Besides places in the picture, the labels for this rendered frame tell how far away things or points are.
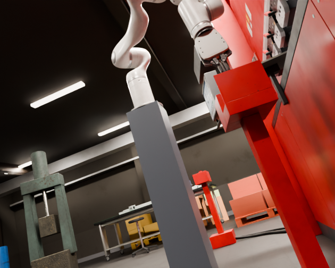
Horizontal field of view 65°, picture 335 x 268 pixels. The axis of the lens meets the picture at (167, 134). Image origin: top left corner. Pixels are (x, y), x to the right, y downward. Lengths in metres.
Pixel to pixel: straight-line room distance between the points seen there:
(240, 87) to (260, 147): 0.21
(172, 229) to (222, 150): 7.20
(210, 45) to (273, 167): 0.46
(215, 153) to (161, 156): 7.13
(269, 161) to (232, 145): 7.50
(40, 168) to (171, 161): 5.29
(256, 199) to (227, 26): 2.63
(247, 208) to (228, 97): 3.54
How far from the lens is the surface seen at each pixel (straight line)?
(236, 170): 8.29
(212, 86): 2.55
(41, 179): 6.31
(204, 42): 1.00
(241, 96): 0.88
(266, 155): 0.90
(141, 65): 1.56
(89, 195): 9.67
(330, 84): 0.90
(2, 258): 6.70
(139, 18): 1.47
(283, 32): 1.57
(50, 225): 6.16
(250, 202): 4.31
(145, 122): 1.35
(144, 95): 1.44
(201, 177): 2.99
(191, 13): 1.06
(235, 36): 2.62
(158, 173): 1.28
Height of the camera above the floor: 0.42
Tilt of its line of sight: 17 degrees up
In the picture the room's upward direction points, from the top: 18 degrees counter-clockwise
